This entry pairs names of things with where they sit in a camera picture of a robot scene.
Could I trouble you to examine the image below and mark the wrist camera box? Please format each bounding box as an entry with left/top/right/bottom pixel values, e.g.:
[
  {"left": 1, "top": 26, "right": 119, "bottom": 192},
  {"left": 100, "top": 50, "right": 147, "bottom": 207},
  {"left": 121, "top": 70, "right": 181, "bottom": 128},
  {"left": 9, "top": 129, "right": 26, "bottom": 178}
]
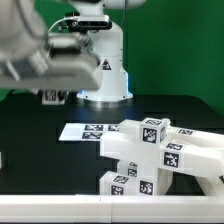
[{"left": 48, "top": 33, "right": 90, "bottom": 55}]

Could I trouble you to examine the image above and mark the white cube nut with tag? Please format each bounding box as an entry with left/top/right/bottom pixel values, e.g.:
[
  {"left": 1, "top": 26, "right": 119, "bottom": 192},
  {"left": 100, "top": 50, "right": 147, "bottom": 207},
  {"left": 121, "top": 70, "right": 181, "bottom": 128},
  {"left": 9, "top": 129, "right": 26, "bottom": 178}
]
[{"left": 140, "top": 118, "right": 166, "bottom": 145}]

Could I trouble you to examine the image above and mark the white flat chair back panel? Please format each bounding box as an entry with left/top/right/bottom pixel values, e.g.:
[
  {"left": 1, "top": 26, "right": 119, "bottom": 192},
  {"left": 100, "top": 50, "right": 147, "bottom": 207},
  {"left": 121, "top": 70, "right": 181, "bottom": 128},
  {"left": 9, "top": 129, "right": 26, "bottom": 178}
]
[{"left": 59, "top": 123, "right": 119, "bottom": 141}]

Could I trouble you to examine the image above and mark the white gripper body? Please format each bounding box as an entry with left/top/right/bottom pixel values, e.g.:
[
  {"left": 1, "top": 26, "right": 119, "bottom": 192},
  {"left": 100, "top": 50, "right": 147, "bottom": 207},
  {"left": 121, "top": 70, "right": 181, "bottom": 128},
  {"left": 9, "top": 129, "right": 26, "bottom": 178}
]
[{"left": 0, "top": 53, "right": 102, "bottom": 91}]

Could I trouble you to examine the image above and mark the white L-shaped border fence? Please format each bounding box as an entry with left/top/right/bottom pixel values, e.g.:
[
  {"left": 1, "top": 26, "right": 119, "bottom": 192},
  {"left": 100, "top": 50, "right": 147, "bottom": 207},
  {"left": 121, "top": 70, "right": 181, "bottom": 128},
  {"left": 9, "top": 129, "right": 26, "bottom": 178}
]
[{"left": 0, "top": 173, "right": 224, "bottom": 224}]

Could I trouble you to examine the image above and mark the black camera on stand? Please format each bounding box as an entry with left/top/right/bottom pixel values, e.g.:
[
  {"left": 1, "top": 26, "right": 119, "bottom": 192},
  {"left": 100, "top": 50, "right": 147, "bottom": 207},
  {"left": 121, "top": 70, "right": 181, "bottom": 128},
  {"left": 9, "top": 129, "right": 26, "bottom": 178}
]
[{"left": 58, "top": 12, "right": 112, "bottom": 33}]

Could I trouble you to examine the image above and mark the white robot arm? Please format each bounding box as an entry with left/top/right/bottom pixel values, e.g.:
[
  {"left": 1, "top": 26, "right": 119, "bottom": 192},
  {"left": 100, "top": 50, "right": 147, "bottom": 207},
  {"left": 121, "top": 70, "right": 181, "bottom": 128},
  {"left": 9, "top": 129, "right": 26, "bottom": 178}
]
[{"left": 0, "top": 0, "right": 146, "bottom": 102}]

